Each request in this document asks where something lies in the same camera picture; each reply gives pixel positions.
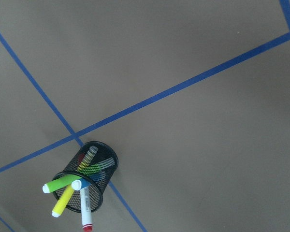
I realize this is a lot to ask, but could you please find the green highlighter pen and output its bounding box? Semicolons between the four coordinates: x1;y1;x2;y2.
42;158;116;193

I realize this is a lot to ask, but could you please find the yellow highlighter pen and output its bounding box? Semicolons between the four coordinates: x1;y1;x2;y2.
51;147;99;218

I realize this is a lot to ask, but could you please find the blue highlighter pen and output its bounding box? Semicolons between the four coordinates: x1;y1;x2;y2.
71;178;93;190

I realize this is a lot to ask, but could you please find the white marker with red cap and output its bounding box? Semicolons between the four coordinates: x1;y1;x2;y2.
80;187;93;232

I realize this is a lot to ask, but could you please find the black mesh pen cup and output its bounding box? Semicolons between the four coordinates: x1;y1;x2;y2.
49;141;118;212

